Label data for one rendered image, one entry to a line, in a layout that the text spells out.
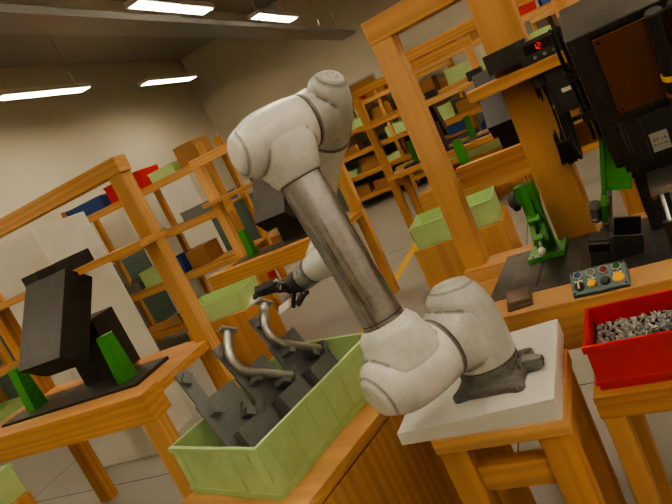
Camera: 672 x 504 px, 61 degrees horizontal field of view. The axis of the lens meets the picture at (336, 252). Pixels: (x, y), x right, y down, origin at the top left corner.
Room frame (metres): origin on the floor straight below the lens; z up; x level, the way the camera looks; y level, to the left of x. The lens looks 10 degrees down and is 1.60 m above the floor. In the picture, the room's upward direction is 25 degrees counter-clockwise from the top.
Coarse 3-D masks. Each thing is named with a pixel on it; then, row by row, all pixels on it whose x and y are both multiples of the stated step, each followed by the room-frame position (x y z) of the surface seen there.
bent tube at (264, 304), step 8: (256, 304) 1.97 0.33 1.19; (264, 304) 1.95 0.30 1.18; (264, 312) 1.93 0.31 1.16; (264, 320) 1.91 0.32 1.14; (264, 328) 1.89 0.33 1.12; (272, 336) 1.88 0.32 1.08; (280, 344) 1.89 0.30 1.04; (288, 344) 1.90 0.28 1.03; (296, 344) 1.92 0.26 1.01; (304, 344) 1.94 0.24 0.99; (312, 344) 1.96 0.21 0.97
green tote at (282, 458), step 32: (352, 352) 1.77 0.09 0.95; (320, 384) 1.63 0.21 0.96; (352, 384) 1.73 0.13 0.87; (288, 416) 1.51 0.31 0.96; (320, 416) 1.59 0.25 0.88; (352, 416) 1.68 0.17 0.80; (192, 448) 1.59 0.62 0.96; (224, 448) 1.49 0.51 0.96; (256, 448) 1.41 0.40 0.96; (288, 448) 1.48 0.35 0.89; (320, 448) 1.55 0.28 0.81; (192, 480) 1.65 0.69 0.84; (224, 480) 1.54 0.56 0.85; (256, 480) 1.45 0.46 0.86; (288, 480) 1.44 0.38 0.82
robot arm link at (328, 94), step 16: (320, 80) 1.32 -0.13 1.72; (336, 80) 1.32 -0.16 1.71; (304, 96) 1.33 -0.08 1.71; (320, 96) 1.32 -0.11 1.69; (336, 96) 1.32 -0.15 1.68; (320, 112) 1.31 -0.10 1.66; (336, 112) 1.33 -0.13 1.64; (352, 112) 1.38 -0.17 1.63; (320, 128) 1.31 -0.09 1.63; (336, 128) 1.35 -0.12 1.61; (320, 144) 1.34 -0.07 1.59; (336, 144) 1.40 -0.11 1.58
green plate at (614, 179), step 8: (600, 144) 1.64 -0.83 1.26; (600, 152) 1.64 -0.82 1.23; (608, 152) 1.64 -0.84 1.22; (600, 160) 1.64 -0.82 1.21; (608, 160) 1.64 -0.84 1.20; (600, 168) 1.65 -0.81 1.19; (608, 168) 1.65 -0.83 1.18; (616, 168) 1.64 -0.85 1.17; (624, 168) 1.63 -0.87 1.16; (608, 176) 1.65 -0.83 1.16; (616, 176) 1.64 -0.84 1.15; (624, 176) 1.63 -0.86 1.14; (608, 184) 1.66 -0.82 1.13; (616, 184) 1.65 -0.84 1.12; (624, 184) 1.64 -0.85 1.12
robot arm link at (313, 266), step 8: (312, 248) 1.75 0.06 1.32; (312, 256) 1.73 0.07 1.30; (320, 256) 1.70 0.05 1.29; (304, 264) 1.76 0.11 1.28; (312, 264) 1.73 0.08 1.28; (320, 264) 1.71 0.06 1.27; (304, 272) 1.76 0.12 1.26; (312, 272) 1.73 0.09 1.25; (320, 272) 1.72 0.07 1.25; (328, 272) 1.72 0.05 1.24; (320, 280) 1.77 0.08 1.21
